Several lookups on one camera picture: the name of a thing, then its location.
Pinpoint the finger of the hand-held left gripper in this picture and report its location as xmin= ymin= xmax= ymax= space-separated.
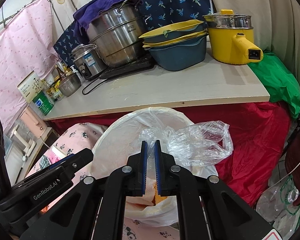
xmin=50 ymin=148 xmax=94 ymax=178

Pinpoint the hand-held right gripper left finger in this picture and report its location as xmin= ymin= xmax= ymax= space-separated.
xmin=20 ymin=140 xmax=148 ymax=240

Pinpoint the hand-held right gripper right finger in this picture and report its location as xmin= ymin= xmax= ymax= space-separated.
xmin=154 ymin=140 xmax=275 ymax=240

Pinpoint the trash bin with white liner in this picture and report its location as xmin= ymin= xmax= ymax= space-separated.
xmin=91 ymin=107 xmax=219 ymax=228

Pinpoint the clear plastic bag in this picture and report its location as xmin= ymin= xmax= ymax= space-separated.
xmin=139 ymin=121 xmax=233 ymax=167

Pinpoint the pink electric kettle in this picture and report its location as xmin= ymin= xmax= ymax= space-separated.
xmin=19 ymin=106 xmax=48 ymax=139

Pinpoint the green canister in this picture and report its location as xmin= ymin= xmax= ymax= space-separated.
xmin=32 ymin=91 xmax=55 ymax=117

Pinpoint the cluster of condiment bottles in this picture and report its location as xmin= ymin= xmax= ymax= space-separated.
xmin=44 ymin=64 xmax=78 ymax=100

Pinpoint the small steel pot with lid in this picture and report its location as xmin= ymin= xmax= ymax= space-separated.
xmin=58 ymin=73 xmax=82 ymax=97

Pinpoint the grey wooden counter shelf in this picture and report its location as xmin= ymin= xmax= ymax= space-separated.
xmin=42 ymin=42 xmax=270 ymax=120

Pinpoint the white carton plant print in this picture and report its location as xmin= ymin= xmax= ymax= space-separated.
xmin=17 ymin=70 xmax=46 ymax=103

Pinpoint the black induction cooker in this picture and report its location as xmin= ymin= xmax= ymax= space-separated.
xmin=87 ymin=52 xmax=155 ymax=80

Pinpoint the red cloth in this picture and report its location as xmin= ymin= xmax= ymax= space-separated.
xmin=47 ymin=101 xmax=292 ymax=208

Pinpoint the steel rice cooker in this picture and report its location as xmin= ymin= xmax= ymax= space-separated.
xmin=71 ymin=43 xmax=108 ymax=80

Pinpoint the blue basin yellow rim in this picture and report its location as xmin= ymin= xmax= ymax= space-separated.
xmin=144 ymin=36 xmax=208 ymax=71
xmin=142 ymin=31 xmax=208 ymax=49
xmin=139 ymin=19 xmax=205 ymax=43

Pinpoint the pink dotted cloth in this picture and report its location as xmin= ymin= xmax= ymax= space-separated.
xmin=0 ymin=0 xmax=60 ymax=130

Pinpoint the clear plastic bottle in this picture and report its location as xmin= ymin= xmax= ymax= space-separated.
xmin=255 ymin=175 xmax=300 ymax=230

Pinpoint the large steel steamer pot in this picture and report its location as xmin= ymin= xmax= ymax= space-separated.
xmin=85 ymin=0 xmax=152 ymax=68

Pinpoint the yellow electric pot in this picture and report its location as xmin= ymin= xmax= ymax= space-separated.
xmin=203 ymin=9 xmax=263 ymax=65

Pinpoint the green plastic bag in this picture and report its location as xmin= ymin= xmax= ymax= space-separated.
xmin=247 ymin=51 xmax=300 ymax=120

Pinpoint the purple towel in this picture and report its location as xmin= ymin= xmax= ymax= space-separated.
xmin=73 ymin=0 xmax=140 ymax=45

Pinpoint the navy printed cloth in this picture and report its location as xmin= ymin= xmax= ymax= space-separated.
xmin=53 ymin=0 xmax=212 ymax=63

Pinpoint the beige curtain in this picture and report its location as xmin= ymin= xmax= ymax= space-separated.
xmin=205 ymin=0 xmax=300 ymax=55

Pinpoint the black power cable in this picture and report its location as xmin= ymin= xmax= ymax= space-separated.
xmin=82 ymin=79 xmax=108 ymax=95

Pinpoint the white cable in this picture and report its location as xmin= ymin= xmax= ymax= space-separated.
xmin=272 ymin=150 xmax=300 ymax=188

